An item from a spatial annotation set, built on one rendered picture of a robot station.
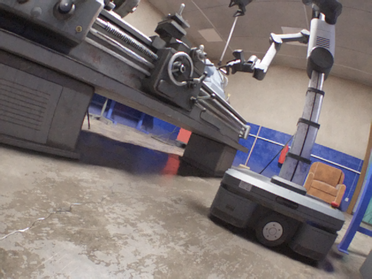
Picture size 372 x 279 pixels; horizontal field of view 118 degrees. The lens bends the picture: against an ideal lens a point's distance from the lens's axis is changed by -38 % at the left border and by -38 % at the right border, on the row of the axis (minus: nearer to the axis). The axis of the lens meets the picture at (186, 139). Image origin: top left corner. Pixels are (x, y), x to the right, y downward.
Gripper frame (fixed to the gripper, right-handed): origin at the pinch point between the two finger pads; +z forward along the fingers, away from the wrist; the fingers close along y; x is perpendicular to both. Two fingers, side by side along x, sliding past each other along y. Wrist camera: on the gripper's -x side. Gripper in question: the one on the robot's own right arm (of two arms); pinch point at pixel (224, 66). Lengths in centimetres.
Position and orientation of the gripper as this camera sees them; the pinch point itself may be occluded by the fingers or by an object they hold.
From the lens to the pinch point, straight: 117.5
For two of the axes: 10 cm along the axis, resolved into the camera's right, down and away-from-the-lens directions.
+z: -7.2, -2.9, 6.3
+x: 2.6, 7.3, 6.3
